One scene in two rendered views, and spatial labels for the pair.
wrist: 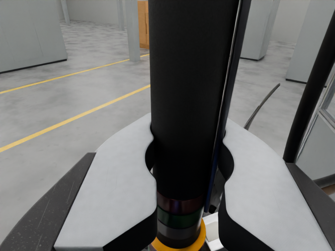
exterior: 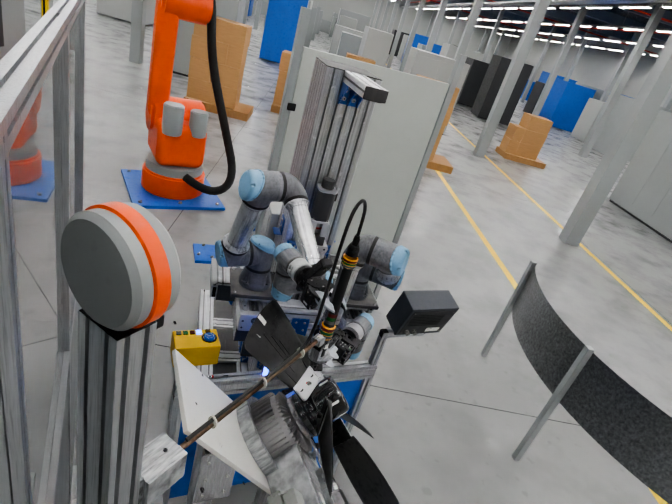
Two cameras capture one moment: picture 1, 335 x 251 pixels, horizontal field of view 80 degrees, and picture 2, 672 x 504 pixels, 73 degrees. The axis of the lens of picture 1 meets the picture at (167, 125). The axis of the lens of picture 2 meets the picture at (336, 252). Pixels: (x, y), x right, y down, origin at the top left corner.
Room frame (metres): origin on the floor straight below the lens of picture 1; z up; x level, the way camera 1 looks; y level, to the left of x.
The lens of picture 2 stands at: (0.87, -0.81, 2.22)
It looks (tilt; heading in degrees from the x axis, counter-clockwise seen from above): 27 degrees down; 136
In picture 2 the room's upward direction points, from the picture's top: 17 degrees clockwise
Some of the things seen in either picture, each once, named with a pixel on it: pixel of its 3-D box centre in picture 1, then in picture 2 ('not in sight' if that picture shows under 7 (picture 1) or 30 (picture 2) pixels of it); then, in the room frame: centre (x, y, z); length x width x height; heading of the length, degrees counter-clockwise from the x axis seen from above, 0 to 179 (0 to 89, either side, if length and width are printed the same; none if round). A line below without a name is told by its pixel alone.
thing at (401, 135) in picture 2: not in sight; (344, 194); (-1.46, 1.32, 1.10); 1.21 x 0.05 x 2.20; 77
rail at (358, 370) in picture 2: not in sight; (284, 378); (-0.24, 0.17, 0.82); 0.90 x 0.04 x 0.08; 77
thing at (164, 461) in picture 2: not in sight; (152, 470); (0.33, -0.59, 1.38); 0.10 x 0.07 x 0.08; 112
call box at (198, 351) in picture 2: not in sight; (195, 348); (-0.33, -0.22, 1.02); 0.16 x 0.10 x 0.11; 77
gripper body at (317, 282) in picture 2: not in sight; (312, 287); (-0.03, 0.00, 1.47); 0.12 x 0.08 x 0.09; 177
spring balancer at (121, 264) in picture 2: not in sight; (120, 266); (0.36, -0.67, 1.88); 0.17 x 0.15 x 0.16; 167
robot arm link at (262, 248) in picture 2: not in sight; (259, 251); (-0.66, 0.18, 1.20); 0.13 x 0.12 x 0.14; 83
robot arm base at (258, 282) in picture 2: not in sight; (256, 273); (-0.66, 0.19, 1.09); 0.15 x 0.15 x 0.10
